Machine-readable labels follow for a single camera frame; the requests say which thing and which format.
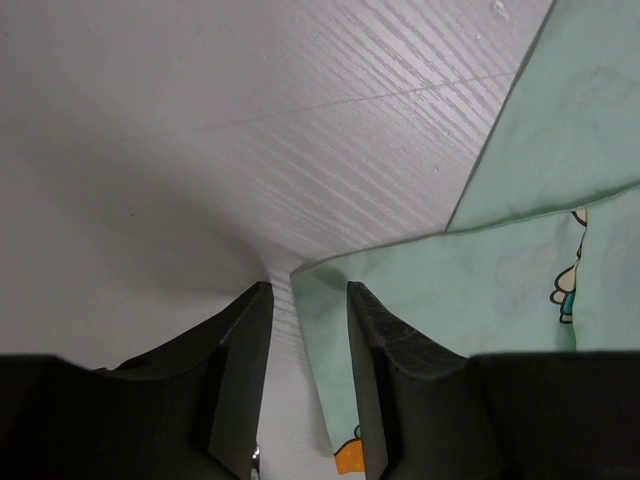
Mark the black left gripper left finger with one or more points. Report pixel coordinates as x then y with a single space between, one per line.
188 409

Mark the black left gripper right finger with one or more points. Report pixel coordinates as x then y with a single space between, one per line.
428 413

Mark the green cartoon cloth placemat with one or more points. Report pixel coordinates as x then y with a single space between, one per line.
542 250

